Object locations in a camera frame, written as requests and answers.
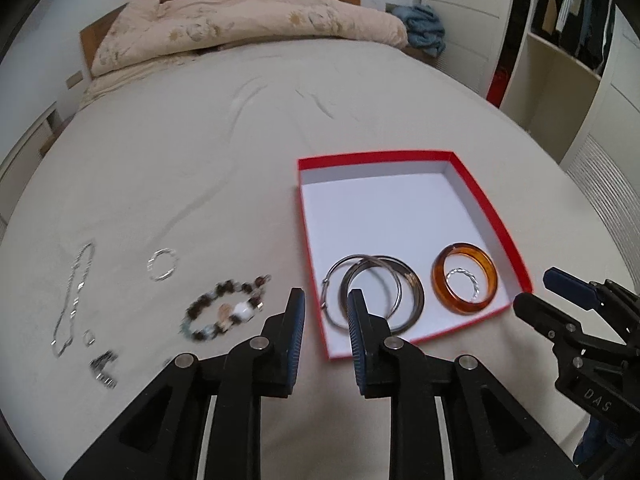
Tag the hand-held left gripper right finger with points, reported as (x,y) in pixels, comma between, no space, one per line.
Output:
(357,330)

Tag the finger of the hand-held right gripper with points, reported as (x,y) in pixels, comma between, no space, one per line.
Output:
(565,282)
(537,312)

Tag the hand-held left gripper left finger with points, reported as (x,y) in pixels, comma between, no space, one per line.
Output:
(296,330)

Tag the thin silver hoop bangle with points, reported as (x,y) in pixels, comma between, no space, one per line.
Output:
(336,263)

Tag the dark metal bangle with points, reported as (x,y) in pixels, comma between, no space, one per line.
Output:
(419,290)

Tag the amber resin bangle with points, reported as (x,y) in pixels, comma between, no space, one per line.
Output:
(439,281)

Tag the red jewelry box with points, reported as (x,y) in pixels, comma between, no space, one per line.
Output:
(390,210)

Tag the dark metal brooch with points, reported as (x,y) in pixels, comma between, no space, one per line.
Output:
(105,367)

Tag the person's blue pants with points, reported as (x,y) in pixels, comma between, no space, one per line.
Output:
(592,442)

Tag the wooden nightstand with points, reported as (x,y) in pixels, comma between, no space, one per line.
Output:
(416,53)

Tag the hanging clothes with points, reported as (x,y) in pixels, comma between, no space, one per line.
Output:
(570,5)

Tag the white wardrobe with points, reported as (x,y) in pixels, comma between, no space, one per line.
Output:
(465,10)

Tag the blue crumpled cloth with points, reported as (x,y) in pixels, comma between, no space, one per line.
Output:
(422,27)

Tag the beige floral duvet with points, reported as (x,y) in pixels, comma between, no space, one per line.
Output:
(225,20)

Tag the wall socket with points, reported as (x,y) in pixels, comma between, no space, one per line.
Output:
(75,80)

